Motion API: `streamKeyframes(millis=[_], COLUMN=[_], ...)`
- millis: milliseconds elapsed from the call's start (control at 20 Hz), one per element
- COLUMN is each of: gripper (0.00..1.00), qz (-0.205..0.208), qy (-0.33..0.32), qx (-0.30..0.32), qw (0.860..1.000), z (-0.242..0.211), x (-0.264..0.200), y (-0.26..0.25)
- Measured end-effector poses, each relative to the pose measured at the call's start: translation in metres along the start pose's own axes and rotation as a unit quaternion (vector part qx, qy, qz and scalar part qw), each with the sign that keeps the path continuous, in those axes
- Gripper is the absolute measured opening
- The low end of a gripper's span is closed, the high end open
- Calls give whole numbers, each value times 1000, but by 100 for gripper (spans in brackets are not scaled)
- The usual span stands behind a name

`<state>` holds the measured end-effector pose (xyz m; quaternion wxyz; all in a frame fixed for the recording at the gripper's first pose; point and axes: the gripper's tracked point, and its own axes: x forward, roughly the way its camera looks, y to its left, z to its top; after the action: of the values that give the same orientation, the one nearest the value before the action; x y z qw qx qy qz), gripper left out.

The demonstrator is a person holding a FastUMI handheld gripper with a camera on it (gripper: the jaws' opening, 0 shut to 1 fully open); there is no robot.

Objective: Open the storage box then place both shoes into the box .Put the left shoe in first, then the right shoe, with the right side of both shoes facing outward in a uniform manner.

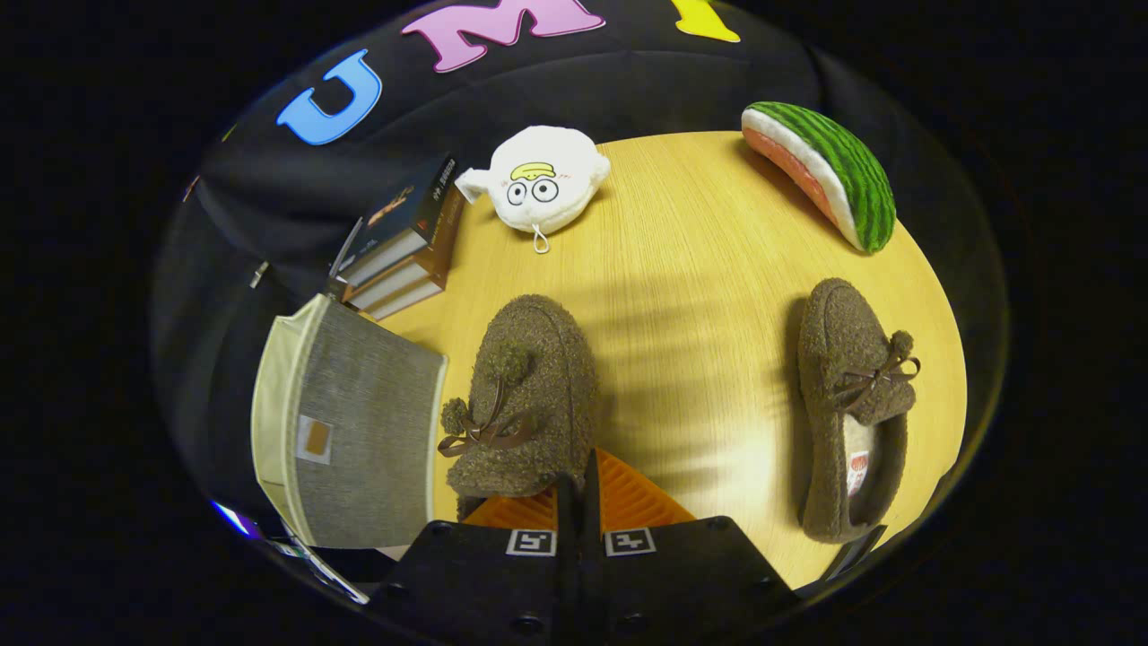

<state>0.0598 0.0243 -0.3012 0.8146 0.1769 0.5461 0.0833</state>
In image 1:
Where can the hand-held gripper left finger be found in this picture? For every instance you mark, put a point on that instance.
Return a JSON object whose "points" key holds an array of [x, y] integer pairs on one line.
{"points": [[484, 583]]}

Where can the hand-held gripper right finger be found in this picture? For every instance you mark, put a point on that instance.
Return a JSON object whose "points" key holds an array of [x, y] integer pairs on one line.
{"points": [[664, 583]]}

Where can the grey fabric storage box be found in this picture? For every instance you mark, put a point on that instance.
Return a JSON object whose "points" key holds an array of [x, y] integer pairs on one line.
{"points": [[368, 413]]}

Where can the brown fuzzy shoe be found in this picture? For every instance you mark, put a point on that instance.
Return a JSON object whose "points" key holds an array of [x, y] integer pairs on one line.
{"points": [[538, 359], [834, 341]]}

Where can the brown cover book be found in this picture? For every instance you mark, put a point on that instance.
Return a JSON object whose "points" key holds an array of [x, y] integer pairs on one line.
{"points": [[439, 247], [408, 299]]}

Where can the dark cover book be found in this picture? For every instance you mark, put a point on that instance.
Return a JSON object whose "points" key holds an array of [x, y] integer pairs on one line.
{"points": [[404, 211]]}

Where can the white clip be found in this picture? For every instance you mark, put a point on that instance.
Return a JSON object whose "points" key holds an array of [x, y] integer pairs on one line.
{"points": [[259, 274]]}

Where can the white plush toy with eyes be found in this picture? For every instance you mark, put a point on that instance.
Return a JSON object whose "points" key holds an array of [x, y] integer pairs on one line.
{"points": [[547, 170]]}

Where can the watermelon slice plush toy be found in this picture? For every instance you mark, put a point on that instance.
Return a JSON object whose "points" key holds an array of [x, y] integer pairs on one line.
{"points": [[843, 161]]}

